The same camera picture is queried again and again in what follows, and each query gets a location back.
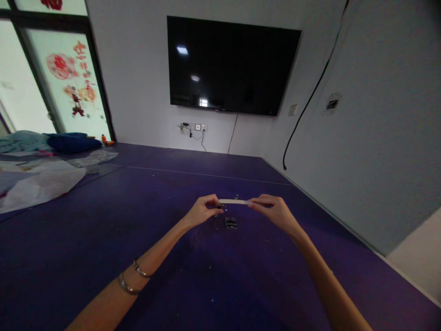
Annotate white wall socket panel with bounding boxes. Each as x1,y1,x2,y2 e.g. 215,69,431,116
177,122,209,136

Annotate black wall television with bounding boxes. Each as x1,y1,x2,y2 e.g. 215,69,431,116
166,15,303,117

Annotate white curved strip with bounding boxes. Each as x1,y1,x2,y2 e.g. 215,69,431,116
218,198,251,207

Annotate person's right hand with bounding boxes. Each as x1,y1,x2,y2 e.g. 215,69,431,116
247,194,300,236

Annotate clear crumpled plastic bag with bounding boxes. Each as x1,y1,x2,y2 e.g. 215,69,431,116
70,149,119,174

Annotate window with red paper decorations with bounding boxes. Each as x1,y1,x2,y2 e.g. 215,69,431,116
0,0,116,143

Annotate white plastic sheet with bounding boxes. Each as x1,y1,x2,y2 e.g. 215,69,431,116
0,159,87,215

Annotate person's right fingers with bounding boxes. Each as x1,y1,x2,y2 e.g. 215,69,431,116
262,205,282,221

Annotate white wall control panel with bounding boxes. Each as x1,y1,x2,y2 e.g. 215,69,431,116
322,92,342,116

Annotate black hanging wall cable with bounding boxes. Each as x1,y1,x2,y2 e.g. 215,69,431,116
282,0,351,171

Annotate person's left hand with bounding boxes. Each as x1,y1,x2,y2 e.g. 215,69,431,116
185,194,225,228

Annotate thin black television cable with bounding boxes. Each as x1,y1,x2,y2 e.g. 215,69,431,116
226,112,239,155

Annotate dark blue cushion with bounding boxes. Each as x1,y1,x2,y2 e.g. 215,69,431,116
43,132,103,154

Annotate light blue crumpled cloth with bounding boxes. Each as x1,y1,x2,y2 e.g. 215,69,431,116
0,130,56,154

